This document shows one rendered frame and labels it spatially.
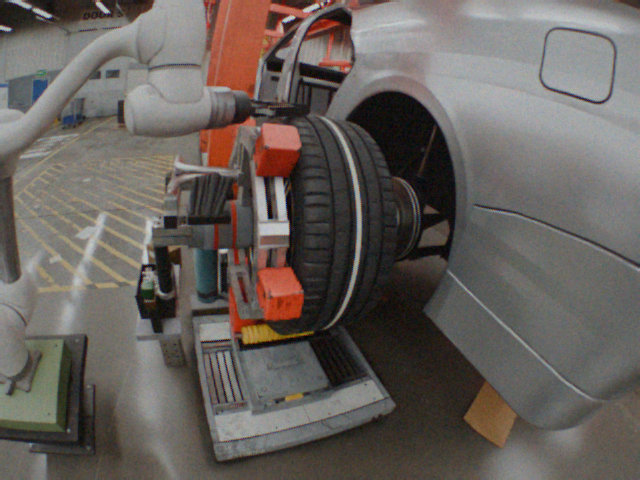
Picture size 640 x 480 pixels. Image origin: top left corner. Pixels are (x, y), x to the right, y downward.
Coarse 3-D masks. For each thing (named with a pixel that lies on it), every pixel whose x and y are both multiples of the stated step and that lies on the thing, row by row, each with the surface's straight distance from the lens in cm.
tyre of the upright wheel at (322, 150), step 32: (320, 128) 69; (352, 128) 78; (320, 160) 60; (352, 160) 64; (384, 160) 71; (320, 192) 57; (352, 192) 60; (384, 192) 65; (320, 224) 56; (352, 224) 59; (384, 224) 64; (320, 256) 57; (352, 256) 60; (384, 256) 66; (320, 288) 61; (384, 288) 72; (288, 320) 70; (320, 320) 70; (352, 320) 80
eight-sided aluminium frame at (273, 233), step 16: (240, 128) 84; (256, 128) 83; (256, 176) 60; (256, 192) 59; (272, 192) 62; (256, 208) 58; (272, 208) 62; (256, 224) 57; (272, 224) 57; (288, 224) 58; (256, 240) 57; (272, 240) 57; (288, 240) 58; (240, 256) 106; (256, 256) 60; (272, 256) 63; (240, 272) 104; (256, 272) 61; (240, 304) 90; (256, 304) 66
